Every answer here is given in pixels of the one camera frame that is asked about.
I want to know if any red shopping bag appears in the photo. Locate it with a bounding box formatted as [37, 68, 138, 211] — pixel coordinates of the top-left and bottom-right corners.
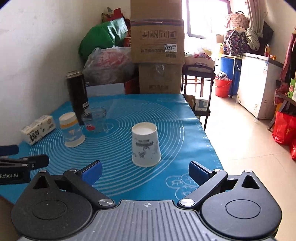
[272, 111, 296, 146]

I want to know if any large cardboard box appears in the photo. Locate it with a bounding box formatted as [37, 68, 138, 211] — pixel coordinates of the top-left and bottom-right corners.
[130, 0, 185, 65]

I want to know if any black thermos bottle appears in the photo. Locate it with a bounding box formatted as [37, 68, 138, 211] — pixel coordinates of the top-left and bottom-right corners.
[65, 71, 90, 126]

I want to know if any blue barrel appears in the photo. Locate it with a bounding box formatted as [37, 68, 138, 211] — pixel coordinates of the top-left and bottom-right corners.
[220, 56, 242, 96]

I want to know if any clear plastic bag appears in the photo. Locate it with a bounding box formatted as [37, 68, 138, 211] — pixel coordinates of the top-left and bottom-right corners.
[83, 46, 139, 86]

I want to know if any red box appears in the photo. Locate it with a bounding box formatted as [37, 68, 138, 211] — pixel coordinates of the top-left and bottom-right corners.
[125, 77, 140, 95]

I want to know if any small white appliance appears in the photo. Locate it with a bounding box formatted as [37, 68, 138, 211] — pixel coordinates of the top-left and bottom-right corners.
[194, 98, 210, 112]

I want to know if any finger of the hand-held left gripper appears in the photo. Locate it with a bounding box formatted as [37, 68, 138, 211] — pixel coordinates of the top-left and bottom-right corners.
[0, 154, 50, 171]
[0, 145, 19, 156]

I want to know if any red gift bag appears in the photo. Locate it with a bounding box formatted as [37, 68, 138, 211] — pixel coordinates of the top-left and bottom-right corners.
[101, 8, 126, 24]

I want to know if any green box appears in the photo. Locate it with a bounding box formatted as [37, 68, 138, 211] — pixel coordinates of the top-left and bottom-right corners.
[287, 78, 296, 100]

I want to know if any clear glass jar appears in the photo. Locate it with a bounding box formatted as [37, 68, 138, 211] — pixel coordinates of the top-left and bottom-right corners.
[82, 107, 107, 133]

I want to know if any white chest freezer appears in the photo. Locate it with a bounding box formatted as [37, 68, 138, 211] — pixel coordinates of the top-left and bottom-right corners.
[236, 52, 284, 120]

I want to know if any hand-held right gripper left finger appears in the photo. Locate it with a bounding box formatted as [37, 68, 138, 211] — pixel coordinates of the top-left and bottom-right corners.
[29, 161, 115, 208]

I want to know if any wooden chair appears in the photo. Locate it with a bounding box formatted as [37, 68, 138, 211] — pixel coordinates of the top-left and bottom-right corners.
[184, 75, 210, 97]

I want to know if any beige curtain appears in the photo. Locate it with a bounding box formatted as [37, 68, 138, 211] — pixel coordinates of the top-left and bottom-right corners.
[245, 0, 267, 32]

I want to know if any small cardboard box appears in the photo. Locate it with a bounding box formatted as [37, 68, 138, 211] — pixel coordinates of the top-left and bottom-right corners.
[138, 62, 183, 94]

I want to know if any green bag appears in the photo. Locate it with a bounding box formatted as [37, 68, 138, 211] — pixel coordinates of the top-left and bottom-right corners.
[79, 18, 130, 62]

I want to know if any blue silicone mat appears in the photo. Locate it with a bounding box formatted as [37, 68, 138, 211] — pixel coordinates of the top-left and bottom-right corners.
[0, 94, 224, 204]

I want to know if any dark floral bag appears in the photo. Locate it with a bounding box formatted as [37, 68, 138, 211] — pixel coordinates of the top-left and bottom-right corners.
[223, 28, 253, 57]

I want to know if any pink patterned bag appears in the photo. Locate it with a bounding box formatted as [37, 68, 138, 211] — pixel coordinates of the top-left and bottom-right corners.
[225, 11, 249, 30]

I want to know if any white flat box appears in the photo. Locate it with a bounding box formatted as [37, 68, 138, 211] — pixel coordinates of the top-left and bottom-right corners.
[85, 83, 125, 97]

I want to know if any white tissue pack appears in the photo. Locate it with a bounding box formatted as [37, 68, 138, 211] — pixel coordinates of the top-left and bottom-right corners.
[21, 115, 56, 146]

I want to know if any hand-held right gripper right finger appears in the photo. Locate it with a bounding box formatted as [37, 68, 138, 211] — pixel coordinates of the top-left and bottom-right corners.
[178, 161, 263, 208]

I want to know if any red bucket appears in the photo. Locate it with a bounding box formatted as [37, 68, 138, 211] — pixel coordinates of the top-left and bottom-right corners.
[213, 78, 233, 98]

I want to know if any grey print white paper cup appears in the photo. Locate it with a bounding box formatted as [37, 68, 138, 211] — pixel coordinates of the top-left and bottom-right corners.
[131, 122, 162, 167]

